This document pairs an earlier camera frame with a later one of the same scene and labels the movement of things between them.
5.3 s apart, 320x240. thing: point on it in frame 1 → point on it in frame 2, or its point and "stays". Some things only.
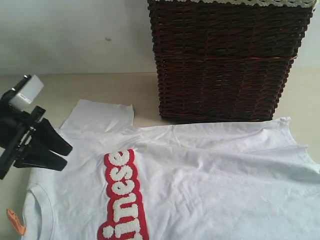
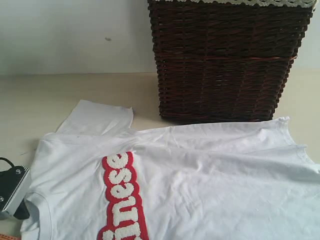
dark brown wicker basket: (224, 61) stays
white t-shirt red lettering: (246, 180) stays
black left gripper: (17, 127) → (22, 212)
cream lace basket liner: (310, 3) stays
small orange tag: (18, 224) → (4, 237)
